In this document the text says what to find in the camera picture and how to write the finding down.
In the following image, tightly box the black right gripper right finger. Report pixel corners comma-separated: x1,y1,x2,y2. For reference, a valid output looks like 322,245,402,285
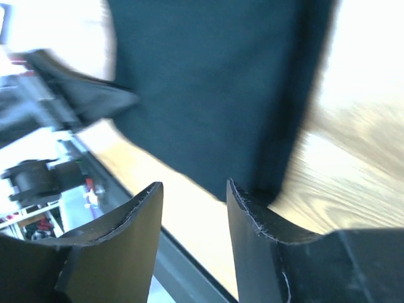
227,181,403,302

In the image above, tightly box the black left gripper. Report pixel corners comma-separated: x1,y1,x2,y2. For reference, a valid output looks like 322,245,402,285
1,49,139,142

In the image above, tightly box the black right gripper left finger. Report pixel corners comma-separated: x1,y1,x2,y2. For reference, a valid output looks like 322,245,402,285
1,182,163,302

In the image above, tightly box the black t shirt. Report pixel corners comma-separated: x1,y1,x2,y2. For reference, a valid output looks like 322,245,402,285
109,1,335,203

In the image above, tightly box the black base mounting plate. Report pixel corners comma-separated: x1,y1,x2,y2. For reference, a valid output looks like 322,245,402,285
57,140,235,302

